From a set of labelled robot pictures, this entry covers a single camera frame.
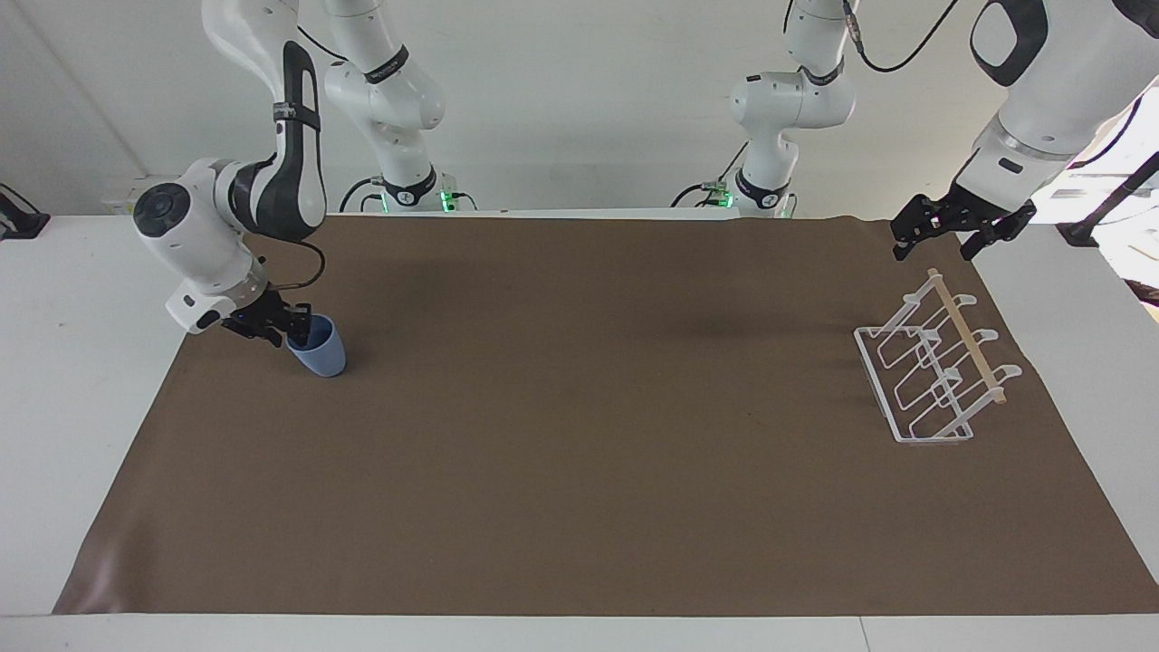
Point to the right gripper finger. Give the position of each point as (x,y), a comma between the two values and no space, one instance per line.
(294,313)
(270,338)

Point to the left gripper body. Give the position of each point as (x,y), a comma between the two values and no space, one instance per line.
(972,211)

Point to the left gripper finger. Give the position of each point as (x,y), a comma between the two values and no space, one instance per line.
(998,231)
(916,226)

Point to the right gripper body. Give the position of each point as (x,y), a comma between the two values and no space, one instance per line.
(248,318)

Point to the blue cup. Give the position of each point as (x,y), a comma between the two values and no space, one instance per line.
(320,353)

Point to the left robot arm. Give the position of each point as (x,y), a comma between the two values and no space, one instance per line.
(1059,81)

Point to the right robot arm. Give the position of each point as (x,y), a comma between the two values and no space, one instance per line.
(299,172)

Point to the black stand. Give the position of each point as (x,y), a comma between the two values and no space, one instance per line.
(20,219)
(1109,201)

